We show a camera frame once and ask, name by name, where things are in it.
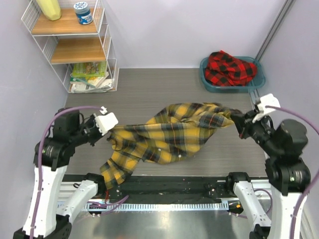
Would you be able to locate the teal plastic basket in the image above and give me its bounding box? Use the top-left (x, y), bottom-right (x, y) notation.
top-left (199, 56), bottom-right (266, 93)

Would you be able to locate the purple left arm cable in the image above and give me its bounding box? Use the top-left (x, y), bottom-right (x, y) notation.
top-left (29, 105), bottom-right (130, 232)

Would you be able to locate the yellow plastic bottle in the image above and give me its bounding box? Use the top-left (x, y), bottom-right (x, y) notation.
top-left (36, 0), bottom-right (62, 21)

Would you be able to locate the stack of books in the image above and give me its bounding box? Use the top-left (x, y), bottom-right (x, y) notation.
top-left (69, 73), bottom-right (116, 94)

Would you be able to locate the yellow plaid long sleeve shirt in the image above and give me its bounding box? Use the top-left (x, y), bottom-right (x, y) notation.
top-left (100, 103), bottom-right (239, 189)

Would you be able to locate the green picture book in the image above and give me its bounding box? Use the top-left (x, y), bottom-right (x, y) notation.
top-left (72, 61), bottom-right (107, 78)

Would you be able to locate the white wire shelf rack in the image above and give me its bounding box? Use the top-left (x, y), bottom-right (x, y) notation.
top-left (21, 0), bottom-right (119, 93)

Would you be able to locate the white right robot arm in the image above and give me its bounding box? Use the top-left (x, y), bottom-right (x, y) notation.
top-left (225, 110), bottom-right (311, 239)

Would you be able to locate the white slotted cable duct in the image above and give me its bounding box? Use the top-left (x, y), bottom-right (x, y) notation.
top-left (57, 202), bottom-right (229, 212)

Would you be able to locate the aluminium frame rail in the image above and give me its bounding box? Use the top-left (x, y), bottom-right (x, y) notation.
top-left (255, 0), bottom-right (296, 61)

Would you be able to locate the blue lidded jar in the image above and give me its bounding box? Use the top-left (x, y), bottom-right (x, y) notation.
top-left (73, 1), bottom-right (93, 25)

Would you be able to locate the red plaid long sleeve shirt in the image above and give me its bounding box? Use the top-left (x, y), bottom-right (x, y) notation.
top-left (204, 50), bottom-right (258, 87)

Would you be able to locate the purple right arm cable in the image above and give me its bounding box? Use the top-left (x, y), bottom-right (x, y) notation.
top-left (234, 105), bottom-right (319, 239)

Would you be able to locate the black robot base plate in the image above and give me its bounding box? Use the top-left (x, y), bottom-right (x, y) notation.
top-left (95, 175), bottom-right (235, 204)

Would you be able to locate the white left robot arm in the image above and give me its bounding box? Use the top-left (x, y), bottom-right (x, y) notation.
top-left (13, 107), bottom-right (118, 239)

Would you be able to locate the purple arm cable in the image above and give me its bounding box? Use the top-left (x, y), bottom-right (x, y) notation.
top-left (234, 105), bottom-right (319, 239)
top-left (29, 105), bottom-right (130, 232)

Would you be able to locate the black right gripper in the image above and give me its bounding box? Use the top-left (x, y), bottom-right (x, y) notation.
top-left (232, 106), bottom-right (281, 153)

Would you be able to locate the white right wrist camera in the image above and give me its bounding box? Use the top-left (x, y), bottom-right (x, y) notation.
top-left (252, 94), bottom-right (281, 123)

